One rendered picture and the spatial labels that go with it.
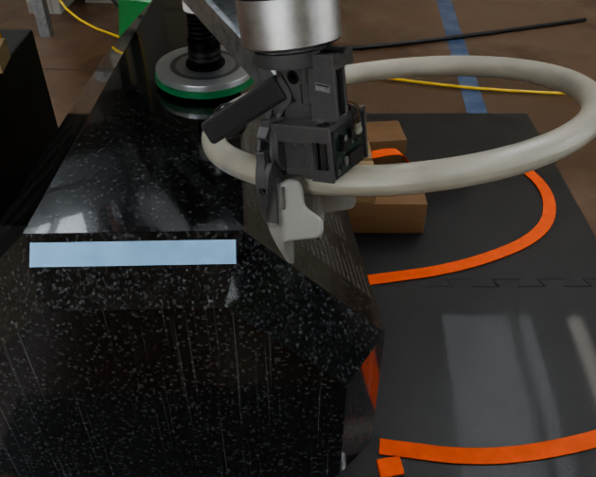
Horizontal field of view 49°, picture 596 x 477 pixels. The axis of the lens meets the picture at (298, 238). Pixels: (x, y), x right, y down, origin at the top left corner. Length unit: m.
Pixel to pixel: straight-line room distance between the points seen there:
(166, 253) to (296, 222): 0.43
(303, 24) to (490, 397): 1.48
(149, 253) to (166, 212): 0.08
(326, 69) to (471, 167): 0.16
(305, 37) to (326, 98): 0.06
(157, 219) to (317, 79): 0.54
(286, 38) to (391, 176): 0.16
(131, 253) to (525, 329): 1.37
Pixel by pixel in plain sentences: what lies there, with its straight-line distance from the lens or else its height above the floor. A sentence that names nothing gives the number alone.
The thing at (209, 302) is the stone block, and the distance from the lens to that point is 1.02.
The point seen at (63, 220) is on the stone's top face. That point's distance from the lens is 1.11.
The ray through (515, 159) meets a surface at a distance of 0.65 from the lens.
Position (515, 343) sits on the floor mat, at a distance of 2.06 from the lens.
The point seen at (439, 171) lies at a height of 1.15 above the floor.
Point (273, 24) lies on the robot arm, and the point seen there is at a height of 1.28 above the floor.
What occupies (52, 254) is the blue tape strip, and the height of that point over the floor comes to 0.82.
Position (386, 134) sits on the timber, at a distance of 2.70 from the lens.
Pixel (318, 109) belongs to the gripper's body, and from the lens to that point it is 0.59.
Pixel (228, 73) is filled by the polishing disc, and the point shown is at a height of 0.88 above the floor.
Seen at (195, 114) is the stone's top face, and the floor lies 0.84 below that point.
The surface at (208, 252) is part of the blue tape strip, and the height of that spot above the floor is 0.82.
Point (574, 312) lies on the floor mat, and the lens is 2.21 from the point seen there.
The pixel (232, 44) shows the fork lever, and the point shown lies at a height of 1.05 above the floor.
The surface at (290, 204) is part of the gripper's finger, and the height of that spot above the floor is 1.11.
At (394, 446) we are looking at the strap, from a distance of 1.76.
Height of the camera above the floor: 1.48
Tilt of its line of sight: 40 degrees down
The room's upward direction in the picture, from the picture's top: straight up
